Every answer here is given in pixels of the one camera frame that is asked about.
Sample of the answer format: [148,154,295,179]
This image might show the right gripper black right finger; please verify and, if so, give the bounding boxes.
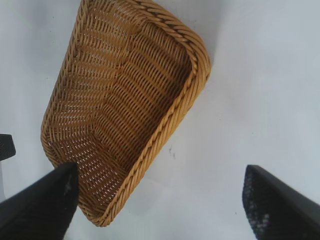
[241,164,320,240]

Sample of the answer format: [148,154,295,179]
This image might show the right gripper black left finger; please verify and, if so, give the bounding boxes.
[0,161,80,240]

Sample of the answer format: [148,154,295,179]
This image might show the black textured finger of the left gripper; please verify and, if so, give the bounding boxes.
[0,133,16,161]

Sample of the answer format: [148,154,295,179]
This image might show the tan woven wicker basket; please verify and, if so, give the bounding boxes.
[40,0,212,228]

